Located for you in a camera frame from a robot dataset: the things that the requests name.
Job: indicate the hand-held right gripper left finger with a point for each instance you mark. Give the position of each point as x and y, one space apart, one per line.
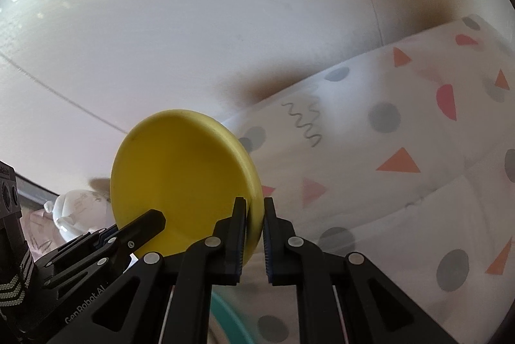
237 235

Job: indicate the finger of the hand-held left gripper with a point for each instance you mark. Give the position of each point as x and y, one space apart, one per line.
136 231
105 235

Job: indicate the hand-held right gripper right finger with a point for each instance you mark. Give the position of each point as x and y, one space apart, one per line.
268 243

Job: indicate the yellow plastic plate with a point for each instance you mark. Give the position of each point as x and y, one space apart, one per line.
181 175

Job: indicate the white kettle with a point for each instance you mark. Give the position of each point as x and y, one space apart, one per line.
78 211

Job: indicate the pink cloth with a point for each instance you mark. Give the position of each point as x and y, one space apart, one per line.
38 235

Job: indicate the teal plastic plate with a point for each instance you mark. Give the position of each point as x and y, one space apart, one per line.
231 318

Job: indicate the white patterned tablecloth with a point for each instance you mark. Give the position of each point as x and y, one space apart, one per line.
382 187

